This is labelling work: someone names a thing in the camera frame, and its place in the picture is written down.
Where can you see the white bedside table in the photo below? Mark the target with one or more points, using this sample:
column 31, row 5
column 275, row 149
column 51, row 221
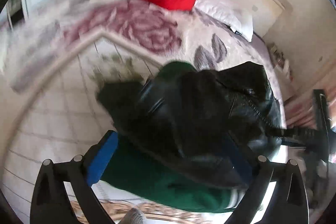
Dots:
column 282, row 70

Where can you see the black leather jacket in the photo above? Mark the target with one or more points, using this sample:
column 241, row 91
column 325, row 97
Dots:
column 206, row 125

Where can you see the green sweatshirt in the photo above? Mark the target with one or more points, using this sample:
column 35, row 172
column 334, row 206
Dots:
column 135, row 171

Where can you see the white gloved hand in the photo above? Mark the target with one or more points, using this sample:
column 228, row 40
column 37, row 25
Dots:
column 134, row 216

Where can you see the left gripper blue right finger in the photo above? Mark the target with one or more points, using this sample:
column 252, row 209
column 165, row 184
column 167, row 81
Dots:
column 288, row 203

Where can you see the bed with floral purple blanket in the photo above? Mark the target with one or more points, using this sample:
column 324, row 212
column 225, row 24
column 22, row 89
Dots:
column 42, row 44

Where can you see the white diamond pattern mat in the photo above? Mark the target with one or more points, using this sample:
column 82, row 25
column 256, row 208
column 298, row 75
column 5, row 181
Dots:
column 63, row 120

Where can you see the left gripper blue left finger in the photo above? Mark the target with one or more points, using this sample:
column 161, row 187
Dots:
column 50, row 202

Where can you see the white pillow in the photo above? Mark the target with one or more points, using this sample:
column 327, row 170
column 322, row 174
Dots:
column 238, row 19

